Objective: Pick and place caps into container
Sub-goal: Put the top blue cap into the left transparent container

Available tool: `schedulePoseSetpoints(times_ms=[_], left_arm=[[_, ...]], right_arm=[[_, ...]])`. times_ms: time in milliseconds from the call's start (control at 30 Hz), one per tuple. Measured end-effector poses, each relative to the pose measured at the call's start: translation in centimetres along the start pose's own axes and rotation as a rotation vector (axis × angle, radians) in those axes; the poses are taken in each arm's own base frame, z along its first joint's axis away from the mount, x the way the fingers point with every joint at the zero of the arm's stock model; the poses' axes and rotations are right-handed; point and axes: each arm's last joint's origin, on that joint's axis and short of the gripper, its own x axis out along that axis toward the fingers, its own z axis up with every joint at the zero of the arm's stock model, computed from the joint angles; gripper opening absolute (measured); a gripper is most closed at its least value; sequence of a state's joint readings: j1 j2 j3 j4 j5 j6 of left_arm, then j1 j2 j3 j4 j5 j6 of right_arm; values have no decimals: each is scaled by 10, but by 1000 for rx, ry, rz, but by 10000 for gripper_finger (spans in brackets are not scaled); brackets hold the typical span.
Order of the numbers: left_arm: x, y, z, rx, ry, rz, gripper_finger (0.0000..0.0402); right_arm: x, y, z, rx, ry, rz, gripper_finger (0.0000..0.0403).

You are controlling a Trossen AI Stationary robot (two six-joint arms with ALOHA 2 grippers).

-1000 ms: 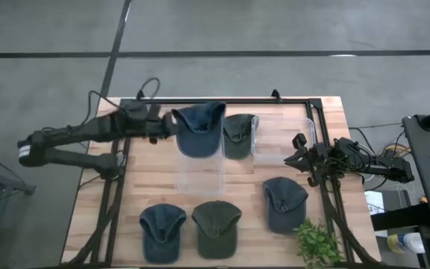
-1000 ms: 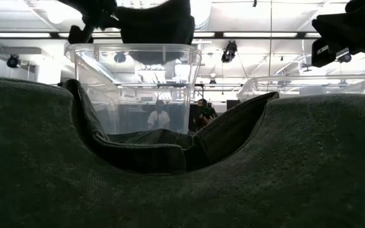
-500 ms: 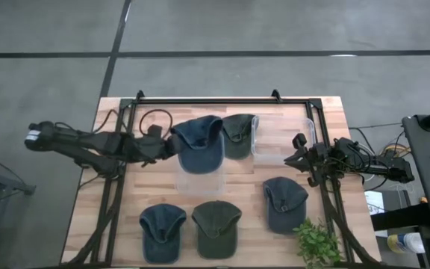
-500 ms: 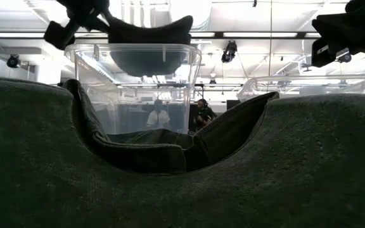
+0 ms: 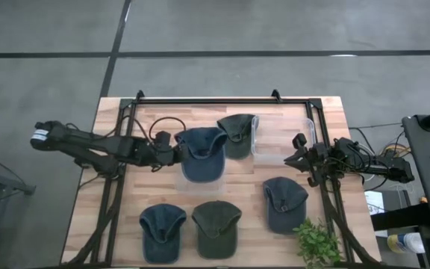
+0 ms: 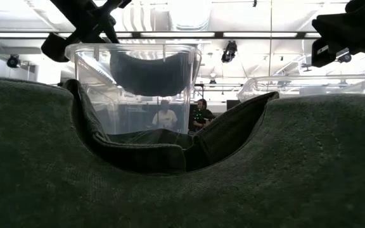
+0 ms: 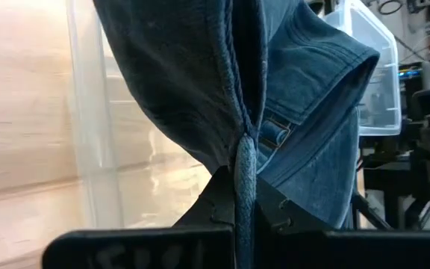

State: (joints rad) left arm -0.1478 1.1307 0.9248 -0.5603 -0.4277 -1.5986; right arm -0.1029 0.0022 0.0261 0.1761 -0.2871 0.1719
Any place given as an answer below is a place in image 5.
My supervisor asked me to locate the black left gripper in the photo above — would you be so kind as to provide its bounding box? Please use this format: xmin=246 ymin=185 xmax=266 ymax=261
xmin=140 ymin=138 xmax=187 ymax=168

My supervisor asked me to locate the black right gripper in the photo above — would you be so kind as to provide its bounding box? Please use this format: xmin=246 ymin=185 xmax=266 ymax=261
xmin=284 ymin=142 xmax=331 ymax=176

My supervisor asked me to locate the blue denim cap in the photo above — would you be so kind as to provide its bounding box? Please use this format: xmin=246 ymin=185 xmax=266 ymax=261
xmin=139 ymin=203 xmax=188 ymax=265
xmin=173 ymin=126 xmax=228 ymax=184

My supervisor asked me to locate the grey-blue cap with buckle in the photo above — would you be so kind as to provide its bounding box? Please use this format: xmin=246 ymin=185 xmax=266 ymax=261
xmin=262 ymin=176 xmax=309 ymax=235

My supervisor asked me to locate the dark green cap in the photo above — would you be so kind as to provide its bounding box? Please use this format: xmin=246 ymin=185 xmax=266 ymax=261
xmin=191 ymin=200 xmax=243 ymax=260
xmin=216 ymin=114 xmax=257 ymax=161

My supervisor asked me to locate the clear plastic container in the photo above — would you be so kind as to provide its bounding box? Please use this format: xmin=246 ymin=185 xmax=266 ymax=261
xmin=250 ymin=114 xmax=317 ymax=165
xmin=176 ymin=164 xmax=228 ymax=196

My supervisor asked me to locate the white printed paper sheet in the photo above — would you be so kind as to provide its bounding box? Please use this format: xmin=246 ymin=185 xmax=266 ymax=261
xmin=364 ymin=190 xmax=386 ymax=217

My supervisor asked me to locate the green leafy plant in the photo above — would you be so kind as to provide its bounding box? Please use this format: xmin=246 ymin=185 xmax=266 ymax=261
xmin=292 ymin=217 xmax=343 ymax=269

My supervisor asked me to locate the white wipes canister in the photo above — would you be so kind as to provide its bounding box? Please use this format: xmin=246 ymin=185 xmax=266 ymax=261
xmin=386 ymin=232 xmax=427 ymax=255

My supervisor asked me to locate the dark metal stand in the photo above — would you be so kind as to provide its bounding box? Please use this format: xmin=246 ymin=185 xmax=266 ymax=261
xmin=0 ymin=148 xmax=37 ymax=197

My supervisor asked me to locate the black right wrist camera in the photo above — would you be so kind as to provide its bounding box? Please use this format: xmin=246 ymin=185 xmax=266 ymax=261
xmin=292 ymin=133 xmax=308 ymax=152

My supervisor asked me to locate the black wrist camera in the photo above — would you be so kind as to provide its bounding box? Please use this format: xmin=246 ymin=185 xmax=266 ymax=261
xmin=292 ymin=133 xmax=308 ymax=152
xmin=154 ymin=130 xmax=172 ymax=150

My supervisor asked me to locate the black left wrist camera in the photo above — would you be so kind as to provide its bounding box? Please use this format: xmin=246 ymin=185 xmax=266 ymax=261
xmin=154 ymin=130 xmax=172 ymax=150

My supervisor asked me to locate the black camera cable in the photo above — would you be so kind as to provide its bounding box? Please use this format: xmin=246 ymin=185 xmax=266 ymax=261
xmin=148 ymin=117 xmax=188 ymax=141

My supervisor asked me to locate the black metal table frame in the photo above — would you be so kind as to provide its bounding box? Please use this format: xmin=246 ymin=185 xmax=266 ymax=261
xmin=63 ymin=95 xmax=382 ymax=268

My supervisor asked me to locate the black floor cable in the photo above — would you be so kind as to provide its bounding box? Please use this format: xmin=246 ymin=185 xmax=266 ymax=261
xmin=348 ymin=121 xmax=405 ymax=132

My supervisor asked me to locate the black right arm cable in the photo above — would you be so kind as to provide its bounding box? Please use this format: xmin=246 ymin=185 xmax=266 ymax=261
xmin=362 ymin=173 xmax=390 ymax=193

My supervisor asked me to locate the yellow cable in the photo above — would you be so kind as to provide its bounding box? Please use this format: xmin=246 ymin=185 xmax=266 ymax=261
xmin=381 ymin=143 xmax=411 ymax=158

